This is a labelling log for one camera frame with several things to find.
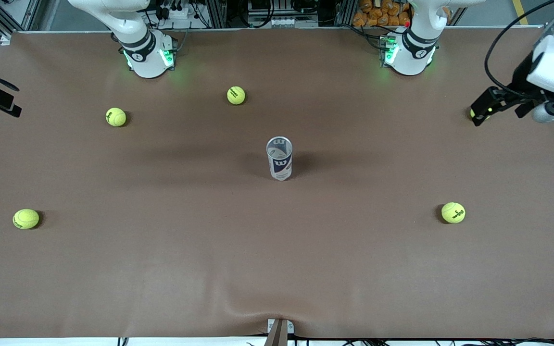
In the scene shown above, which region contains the white blue tennis ball can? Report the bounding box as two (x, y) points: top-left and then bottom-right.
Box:
(265, 136), (293, 182)

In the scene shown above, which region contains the brown table mat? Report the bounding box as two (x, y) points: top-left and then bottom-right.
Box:
(0, 26), (554, 339)

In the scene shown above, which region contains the pile of orange items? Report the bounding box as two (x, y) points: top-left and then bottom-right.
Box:
(353, 0), (412, 27)

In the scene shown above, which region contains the aluminium frame post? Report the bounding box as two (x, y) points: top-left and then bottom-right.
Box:
(207, 0), (227, 28)
(335, 0), (354, 27)

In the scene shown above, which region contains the white power strip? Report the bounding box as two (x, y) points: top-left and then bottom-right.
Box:
(159, 4), (198, 20)

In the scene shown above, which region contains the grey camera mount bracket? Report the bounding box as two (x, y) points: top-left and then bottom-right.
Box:
(266, 318), (295, 346)

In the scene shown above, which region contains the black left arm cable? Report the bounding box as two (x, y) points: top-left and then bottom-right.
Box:
(484, 0), (554, 98)

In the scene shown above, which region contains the grey electronics unit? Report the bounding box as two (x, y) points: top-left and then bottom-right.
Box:
(247, 0), (320, 28)

